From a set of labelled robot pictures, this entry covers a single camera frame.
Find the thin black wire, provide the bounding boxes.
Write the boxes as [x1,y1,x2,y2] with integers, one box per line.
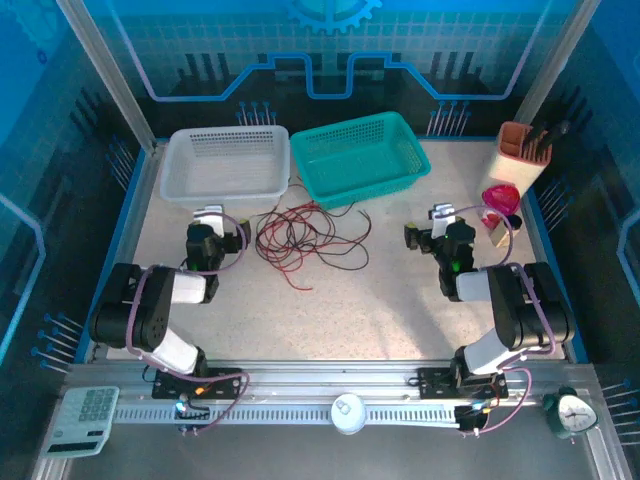
[299,197,374,274]

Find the teal plastic mesh basket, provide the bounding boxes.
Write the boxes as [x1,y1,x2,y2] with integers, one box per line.
[290,110,433,211]

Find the white plastic mesh basket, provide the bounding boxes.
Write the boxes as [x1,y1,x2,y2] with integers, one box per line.
[159,124,292,210]

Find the tan bottle with black cap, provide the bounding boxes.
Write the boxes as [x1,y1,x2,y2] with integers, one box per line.
[488,214,524,249]

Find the small red item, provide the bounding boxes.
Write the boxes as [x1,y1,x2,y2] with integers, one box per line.
[481,208,507,232]

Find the pink heart-shaped container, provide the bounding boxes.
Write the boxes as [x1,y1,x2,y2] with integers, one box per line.
[481,183,522,216]

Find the white terracotta utensil holder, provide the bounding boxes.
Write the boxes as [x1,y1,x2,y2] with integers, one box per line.
[482,121,554,199]

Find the small circuit board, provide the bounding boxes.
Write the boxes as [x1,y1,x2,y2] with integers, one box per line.
[454,399,496,437]
[172,397,211,432]

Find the green alarm clock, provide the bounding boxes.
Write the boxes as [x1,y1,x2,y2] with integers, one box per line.
[542,387,600,441]

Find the pale green calculator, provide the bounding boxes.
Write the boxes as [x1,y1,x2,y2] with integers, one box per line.
[42,385,121,459]

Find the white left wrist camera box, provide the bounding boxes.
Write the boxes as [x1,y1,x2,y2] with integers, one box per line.
[192,203,226,236]

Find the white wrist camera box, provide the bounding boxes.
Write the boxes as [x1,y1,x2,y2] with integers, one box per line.
[427,202,460,232]
[192,203,226,236]

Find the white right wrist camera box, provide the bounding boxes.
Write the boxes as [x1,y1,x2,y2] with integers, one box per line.
[427,202,460,232]

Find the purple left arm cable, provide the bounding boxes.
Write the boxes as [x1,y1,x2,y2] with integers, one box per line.
[124,212,251,435]

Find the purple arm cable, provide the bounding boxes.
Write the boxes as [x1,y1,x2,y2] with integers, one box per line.
[452,203,557,437]
[124,212,251,435]

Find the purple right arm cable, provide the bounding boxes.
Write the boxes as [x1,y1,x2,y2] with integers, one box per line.
[452,203,557,437]

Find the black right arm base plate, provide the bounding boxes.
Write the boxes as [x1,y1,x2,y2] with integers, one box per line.
[417,367,509,401]

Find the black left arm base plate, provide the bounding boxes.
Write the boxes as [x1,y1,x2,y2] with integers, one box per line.
[152,367,245,401]

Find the aluminium front rail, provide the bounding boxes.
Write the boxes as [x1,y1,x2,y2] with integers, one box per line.
[62,358,601,404]

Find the white slotted cable duct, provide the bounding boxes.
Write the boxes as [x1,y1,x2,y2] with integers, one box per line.
[113,402,464,428]

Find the aluminium frame post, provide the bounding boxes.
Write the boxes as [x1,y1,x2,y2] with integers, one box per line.
[57,0,157,154]
[513,0,602,132]

